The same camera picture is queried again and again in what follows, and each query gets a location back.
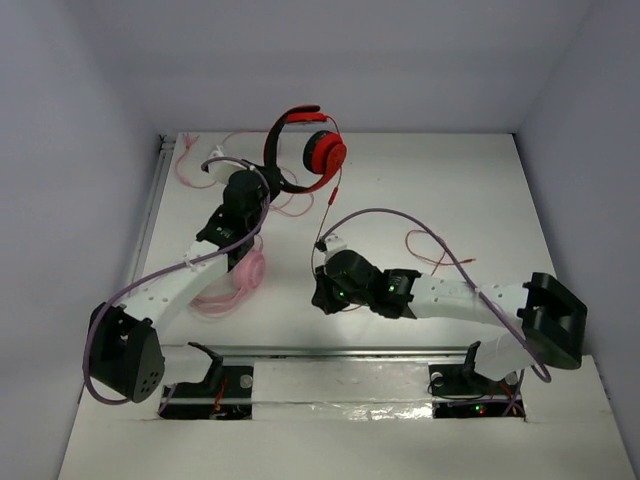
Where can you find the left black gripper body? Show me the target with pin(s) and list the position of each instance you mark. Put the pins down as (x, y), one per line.
(270, 175)

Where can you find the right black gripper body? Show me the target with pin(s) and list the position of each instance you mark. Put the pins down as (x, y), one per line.
(336, 296)

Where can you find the red and black headphones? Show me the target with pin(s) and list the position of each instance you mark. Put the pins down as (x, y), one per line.
(323, 154)

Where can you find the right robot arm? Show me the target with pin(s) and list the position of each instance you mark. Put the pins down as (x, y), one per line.
(544, 323)

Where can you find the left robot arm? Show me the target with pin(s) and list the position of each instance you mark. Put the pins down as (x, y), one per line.
(122, 350)

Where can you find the pink headphones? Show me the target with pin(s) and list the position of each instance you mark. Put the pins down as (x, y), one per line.
(246, 277)

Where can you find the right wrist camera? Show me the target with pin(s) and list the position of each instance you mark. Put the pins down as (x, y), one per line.
(330, 244)

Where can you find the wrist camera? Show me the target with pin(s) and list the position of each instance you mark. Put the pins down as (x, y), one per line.
(219, 172)
(330, 244)

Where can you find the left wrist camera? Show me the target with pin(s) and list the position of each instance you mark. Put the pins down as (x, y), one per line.
(219, 172)

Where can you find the vertical side rail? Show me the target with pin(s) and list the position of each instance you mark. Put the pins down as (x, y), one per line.
(162, 166)

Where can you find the aluminium rail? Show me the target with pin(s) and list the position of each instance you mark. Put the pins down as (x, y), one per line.
(378, 352)

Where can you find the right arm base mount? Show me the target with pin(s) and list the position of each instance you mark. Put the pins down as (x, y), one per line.
(458, 392)

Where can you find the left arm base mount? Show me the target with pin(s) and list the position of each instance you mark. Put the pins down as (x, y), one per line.
(225, 392)

